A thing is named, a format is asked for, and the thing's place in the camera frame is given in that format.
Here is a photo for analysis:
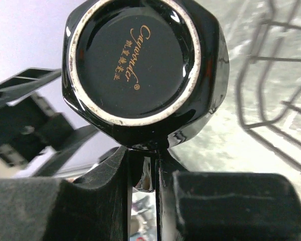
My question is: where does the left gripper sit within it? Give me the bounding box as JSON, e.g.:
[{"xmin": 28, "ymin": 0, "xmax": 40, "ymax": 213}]
[{"xmin": 0, "ymin": 68, "xmax": 98, "ymax": 176}]

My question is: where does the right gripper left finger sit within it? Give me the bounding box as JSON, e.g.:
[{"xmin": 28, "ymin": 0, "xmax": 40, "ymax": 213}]
[{"xmin": 0, "ymin": 147, "xmax": 131, "ymax": 240}]

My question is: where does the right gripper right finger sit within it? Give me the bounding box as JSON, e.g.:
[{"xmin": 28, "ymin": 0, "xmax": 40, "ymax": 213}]
[{"xmin": 154, "ymin": 150, "xmax": 301, "ymax": 240}]

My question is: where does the black faceted mug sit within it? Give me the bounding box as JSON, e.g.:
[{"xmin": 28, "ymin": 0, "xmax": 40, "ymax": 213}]
[{"xmin": 62, "ymin": 1, "xmax": 230, "ymax": 192}]

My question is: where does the grey wire dish rack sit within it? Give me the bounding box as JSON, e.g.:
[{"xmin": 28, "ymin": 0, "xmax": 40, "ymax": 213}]
[{"xmin": 235, "ymin": 1, "xmax": 301, "ymax": 172}]

